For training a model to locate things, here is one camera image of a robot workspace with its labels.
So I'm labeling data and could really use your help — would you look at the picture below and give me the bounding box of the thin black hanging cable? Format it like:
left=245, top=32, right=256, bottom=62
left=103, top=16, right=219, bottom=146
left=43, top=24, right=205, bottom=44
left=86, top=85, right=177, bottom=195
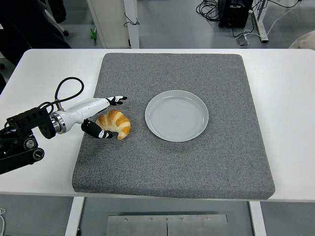
left=124, top=12, right=140, bottom=27

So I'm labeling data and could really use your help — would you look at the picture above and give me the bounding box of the chair leg with caster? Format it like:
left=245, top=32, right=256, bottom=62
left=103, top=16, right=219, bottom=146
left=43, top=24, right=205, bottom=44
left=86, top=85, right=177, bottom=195
left=44, top=4, right=70, bottom=37

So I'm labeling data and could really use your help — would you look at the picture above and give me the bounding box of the white table leg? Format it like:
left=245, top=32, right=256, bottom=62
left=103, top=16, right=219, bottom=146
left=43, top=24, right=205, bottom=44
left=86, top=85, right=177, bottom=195
left=248, top=201, right=268, bottom=236
left=64, top=196, right=86, bottom=236

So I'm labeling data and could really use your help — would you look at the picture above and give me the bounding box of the white cabinet panel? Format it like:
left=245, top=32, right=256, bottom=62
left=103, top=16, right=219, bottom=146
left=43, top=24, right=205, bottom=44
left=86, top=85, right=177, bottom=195
left=86, top=0, right=130, bottom=49

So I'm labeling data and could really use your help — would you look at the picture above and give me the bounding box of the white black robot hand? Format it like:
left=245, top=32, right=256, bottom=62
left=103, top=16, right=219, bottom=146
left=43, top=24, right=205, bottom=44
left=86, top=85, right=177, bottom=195
left=60, top=95, right=128, bottom=140

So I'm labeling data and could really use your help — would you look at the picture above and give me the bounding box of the black computer box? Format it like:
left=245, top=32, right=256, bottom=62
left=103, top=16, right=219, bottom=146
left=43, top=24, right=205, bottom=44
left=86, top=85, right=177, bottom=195
left=218, top=0, right=254, bottom=28

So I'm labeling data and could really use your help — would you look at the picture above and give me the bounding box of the white desk post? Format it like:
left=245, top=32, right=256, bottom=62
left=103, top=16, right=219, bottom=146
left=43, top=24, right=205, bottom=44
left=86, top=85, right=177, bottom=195
left=123, top=0, right=140, bottom=49

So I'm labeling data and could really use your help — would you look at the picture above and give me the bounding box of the light grey round plate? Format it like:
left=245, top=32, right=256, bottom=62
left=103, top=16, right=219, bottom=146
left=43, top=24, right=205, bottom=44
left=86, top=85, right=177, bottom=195
left=144, top=89, right=210, bottom=143

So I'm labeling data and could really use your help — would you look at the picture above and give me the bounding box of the black floor cable bundle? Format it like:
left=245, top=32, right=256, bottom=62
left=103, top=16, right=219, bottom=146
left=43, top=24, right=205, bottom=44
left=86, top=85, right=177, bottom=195
left=196, top=0, right=221, bottom=23

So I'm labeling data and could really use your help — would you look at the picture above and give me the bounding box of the beige rounded object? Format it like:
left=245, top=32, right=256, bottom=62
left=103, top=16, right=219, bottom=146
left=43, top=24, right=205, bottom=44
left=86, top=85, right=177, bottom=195
left=289, top=33, right=315, bottom=49

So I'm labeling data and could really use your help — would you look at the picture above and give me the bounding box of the white desk leg with foot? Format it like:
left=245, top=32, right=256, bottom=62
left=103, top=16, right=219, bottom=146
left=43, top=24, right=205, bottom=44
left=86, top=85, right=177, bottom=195
left=253, top=0, right=269, bottom=43

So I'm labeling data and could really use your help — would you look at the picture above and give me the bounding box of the golden croissant bread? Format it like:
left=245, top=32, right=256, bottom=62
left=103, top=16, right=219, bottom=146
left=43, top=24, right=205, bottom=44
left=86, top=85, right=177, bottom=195
left=95, top=109, right=131, bottom=140

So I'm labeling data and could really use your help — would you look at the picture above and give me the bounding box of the person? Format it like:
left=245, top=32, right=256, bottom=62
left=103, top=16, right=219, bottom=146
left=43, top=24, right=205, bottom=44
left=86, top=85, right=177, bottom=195
left=0, top=0, right=72, bottom=65

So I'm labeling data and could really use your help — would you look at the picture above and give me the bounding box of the grey speckled mat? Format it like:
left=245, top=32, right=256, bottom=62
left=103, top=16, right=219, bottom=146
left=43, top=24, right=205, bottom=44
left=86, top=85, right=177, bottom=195
left=71, top=52, right=276, bottom=200

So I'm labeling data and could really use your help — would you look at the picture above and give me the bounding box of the grey metal plate with screws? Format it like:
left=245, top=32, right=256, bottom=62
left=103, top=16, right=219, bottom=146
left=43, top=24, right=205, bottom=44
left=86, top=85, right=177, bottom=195
left=107, top=214, right=229, bottom=236

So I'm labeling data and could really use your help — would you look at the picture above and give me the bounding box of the small grey floor adapter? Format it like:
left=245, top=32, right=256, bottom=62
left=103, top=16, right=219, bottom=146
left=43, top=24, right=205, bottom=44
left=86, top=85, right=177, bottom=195
left=236, top=34, right=251, bottom=47

